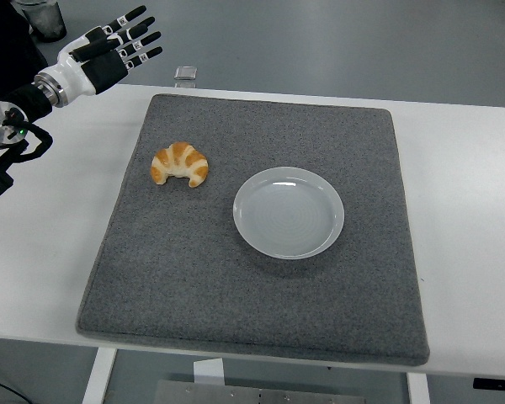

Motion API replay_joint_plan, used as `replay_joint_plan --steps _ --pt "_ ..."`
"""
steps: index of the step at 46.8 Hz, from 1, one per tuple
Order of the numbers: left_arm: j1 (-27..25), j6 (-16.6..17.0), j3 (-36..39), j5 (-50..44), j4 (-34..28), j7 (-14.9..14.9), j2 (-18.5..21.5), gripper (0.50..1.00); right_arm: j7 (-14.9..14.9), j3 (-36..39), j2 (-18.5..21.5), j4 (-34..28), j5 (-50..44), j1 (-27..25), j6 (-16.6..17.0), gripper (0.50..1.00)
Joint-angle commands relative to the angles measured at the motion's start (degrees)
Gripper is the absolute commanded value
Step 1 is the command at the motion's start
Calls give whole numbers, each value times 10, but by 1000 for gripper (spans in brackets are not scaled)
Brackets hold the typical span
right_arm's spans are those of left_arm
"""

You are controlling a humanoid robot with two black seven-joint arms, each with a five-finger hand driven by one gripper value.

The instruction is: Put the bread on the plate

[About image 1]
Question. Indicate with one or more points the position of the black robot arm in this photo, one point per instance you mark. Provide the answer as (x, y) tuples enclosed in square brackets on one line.
[(8, 122)]

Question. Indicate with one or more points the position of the golden croissant bread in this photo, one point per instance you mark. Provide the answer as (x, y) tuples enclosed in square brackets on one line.
[(179, 162)]

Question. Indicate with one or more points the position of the grey bin on floor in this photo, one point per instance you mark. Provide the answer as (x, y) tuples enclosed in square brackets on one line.
[(46, 19)]

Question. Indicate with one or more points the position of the round pale grey plate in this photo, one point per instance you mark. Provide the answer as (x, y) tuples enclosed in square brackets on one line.
[(288, 214)]

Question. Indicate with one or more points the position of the white table leg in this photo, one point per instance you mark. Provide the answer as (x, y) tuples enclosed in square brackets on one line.
[(97, 379), (418, 389)]

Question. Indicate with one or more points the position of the small silver floor box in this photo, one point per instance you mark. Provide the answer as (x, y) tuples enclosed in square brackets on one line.
[(186, 73)]

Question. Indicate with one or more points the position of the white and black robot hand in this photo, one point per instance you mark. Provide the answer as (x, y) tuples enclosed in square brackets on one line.
[(78, 78)]

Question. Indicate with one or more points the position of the grey metal plate with screws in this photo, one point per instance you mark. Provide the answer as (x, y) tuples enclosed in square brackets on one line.
[(256, 395)]

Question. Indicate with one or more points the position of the grey square felt mat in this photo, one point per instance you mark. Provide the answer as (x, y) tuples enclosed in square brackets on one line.
[(219, 286)]

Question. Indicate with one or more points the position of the black table control panel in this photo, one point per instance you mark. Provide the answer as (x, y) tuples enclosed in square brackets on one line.
[(498, 384)]

